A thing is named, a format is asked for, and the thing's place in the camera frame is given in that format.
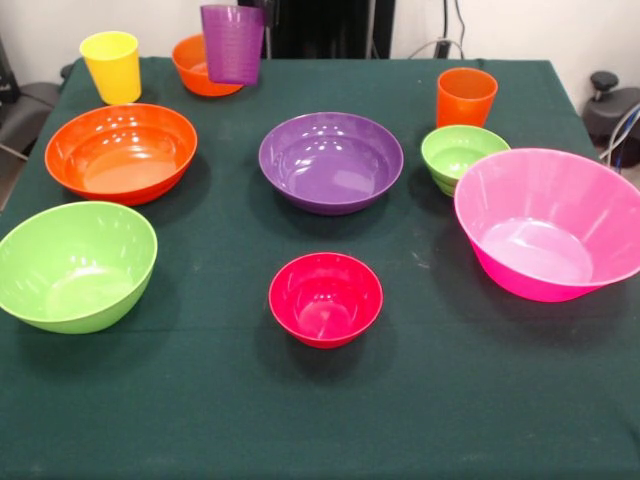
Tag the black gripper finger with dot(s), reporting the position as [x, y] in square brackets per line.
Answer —
[268, 12]

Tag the purple plastic cup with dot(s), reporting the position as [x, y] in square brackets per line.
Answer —
[232, 47]

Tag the small orange plastic bowl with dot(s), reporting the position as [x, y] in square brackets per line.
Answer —
[192, 67]

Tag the purple plastic bowl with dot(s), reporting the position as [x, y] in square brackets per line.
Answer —
[330, 170]

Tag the small red plastic bowl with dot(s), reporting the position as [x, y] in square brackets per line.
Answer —
[325, 305]

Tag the yellow plastic cup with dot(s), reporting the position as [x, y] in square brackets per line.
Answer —
[112, 70]

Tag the black power adapter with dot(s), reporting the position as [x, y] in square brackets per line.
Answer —
[442, 48]

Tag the large orange plastic bowl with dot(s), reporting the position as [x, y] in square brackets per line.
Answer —
[120, 155]

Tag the orange plastic cup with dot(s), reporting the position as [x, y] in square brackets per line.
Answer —
[465, 105]

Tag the small green plastic bowl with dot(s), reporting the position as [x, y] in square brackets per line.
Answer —
[455, 155]

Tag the grey office chair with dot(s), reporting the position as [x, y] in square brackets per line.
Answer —
[30, 107]

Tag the large green plastic bowl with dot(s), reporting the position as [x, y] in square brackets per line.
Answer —
[75, 265]

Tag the large pink plastic bowl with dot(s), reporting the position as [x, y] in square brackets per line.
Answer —
[540, 225]

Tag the dark green tablecloth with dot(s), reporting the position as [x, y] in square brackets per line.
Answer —
[320, 400]

